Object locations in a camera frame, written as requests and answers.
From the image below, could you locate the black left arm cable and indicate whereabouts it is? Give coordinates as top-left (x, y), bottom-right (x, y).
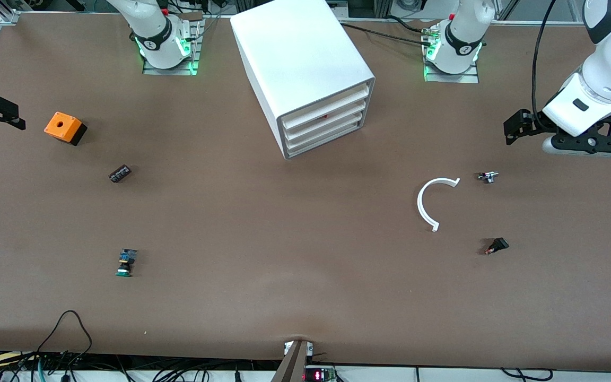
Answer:
top-left (530, 0), bottom-right (558, 128)

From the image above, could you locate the white plastic drawer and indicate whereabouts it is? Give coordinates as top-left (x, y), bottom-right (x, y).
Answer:
top-left (283, 85), bottom-right (372, 130)
top-left (287, 117), bottom-right (364, 158)
top-left (284, 96), bottom-right (370, 140)
top-left (286, 107), bottom-right (367, 149)

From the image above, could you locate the thin black cable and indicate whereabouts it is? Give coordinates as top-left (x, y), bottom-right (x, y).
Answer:
top-left (501, 368), bottom-right (556, 382)

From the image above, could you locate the black looped cable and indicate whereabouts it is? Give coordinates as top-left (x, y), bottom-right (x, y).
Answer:
top-left (34, 310), bottom-right (94, 372)

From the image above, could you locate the white curved plastic clamp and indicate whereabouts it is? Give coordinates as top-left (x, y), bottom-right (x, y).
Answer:
top-left (417, 177), bottom-right (461, 232)

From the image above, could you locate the device with red display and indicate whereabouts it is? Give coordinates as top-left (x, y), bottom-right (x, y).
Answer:
top-left (304, 365), bottom-right (336, 382)

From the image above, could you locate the black base power cable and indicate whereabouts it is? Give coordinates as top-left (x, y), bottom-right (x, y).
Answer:
top-left (339, 15), bottom-right (436, 47)

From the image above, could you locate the white drawer cabinet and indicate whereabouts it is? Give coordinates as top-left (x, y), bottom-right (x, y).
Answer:
top-left (230, 0), bottom-right (377, 160)

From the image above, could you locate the black left camera bracket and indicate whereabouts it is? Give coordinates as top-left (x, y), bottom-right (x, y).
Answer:
top-left (552, 113), bottom-right (611, 155)

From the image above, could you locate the orange button enclosure box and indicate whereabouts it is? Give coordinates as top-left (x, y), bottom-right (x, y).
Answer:
top-left (44, 111), bottom-right (88, 146)

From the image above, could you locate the brown mounting post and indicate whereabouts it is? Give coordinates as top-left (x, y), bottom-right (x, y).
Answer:
top-left (271, 340), bottom-right (314, 382)

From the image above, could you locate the green push button switch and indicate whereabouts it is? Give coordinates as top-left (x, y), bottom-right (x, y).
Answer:
top-left (116, 248), bottom-right (137, 278)

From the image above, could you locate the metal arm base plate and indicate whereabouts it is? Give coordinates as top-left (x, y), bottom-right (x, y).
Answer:
top-left (423, 61), bottom-right (480, 84)
top-left (143, 21), bottom-right (200, 76)

